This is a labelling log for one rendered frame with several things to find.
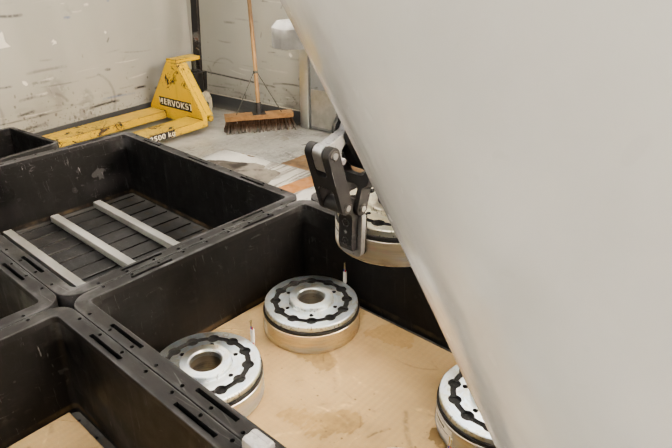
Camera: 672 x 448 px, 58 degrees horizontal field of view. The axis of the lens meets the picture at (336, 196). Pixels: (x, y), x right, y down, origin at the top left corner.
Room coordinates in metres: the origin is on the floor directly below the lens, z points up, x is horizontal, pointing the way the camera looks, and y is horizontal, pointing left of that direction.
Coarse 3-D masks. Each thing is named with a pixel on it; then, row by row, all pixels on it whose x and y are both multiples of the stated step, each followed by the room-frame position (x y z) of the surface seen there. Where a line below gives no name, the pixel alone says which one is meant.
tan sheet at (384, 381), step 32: (256, 320) 0.55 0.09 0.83; (384, 320) 0.55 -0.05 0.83; (288, 352) 0.50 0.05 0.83; (352, 352) 0.50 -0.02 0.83; (384, 352) 0.50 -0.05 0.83; (416, 352) 0.50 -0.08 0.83; (448, 352) 0.50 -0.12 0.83; (288, 384) 0.45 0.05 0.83; (320, 384) 0.45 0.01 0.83; (352, 384) 0.45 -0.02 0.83; (384, 384) 0.45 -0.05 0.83; (416, 384) 0.45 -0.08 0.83; (256, 416) 0.41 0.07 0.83; (288, 416) 0.41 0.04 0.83; (320, 416) 0.41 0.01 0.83; (352, 416) 0.41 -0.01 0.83; (384, 416) 0.41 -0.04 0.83; (416, 416) 0.41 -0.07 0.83
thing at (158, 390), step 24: (48, 312) 0.43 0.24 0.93; (72, 312) 0.43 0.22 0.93; (0, 336) 0.39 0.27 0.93; (96, 336) 0.39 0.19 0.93; (120, 360) 0.36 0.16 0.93; (144, 384) 0.34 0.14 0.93; (168, 384) 0.34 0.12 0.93; (168, 408) 0.32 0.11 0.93; (192, 408) 0.31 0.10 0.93; (192, 432) 0.30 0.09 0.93; (216, 432) 0.29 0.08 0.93
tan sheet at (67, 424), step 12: (60, 420) 0.41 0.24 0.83; (72, 420) 0.41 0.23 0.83; (36, 432) 0.39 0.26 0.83; (48, 432) 0.39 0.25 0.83; (60, 432) 0.39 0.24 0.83; (72, 432) 0.39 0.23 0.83; (84, 432) 0.39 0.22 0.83; (24, 444) 0.38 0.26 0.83; (36, 444) 0.38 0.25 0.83; (48, 444) 0.38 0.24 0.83; (60, 444) 0.38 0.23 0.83; (72, 444) 0.38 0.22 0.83; (84, 444) 0.38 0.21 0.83; (96, 444) 0.38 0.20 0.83
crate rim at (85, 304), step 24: (264, 216) 0.61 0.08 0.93; (216, 240) 0.56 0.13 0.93; (168, 264) 0.51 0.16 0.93; (96, 288) 0.46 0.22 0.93; (120, 288) 0.47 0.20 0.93; (96, 312) 0.43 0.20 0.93; (120, 336) 0.39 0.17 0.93; (144, 360) 0.36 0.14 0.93; (168, 360) 0.36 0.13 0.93; (192, 384) 0.34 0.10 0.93; (216, 408) 0.31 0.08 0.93; (240, 432) 0.29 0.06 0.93; (264, 432) 0.29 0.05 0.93
